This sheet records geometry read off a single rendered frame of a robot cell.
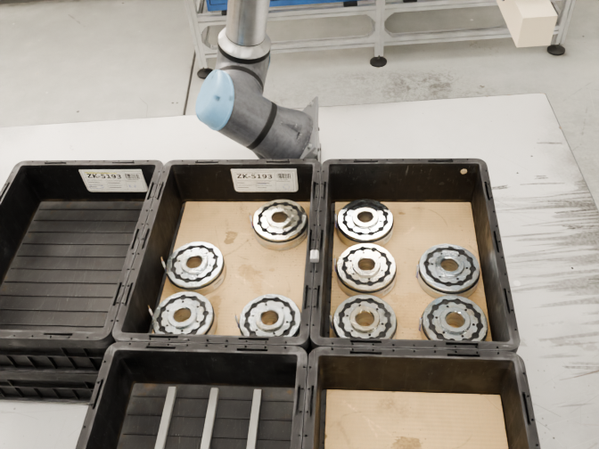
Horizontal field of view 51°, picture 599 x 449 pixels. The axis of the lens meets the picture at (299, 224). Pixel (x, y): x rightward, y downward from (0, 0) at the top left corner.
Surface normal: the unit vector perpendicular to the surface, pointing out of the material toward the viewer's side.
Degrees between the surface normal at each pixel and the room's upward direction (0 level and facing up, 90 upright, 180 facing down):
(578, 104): 0
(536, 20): 90
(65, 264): 0
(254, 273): 0
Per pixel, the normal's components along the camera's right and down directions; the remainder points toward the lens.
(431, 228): -0.07, -0.66
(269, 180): -0.07, 0.75
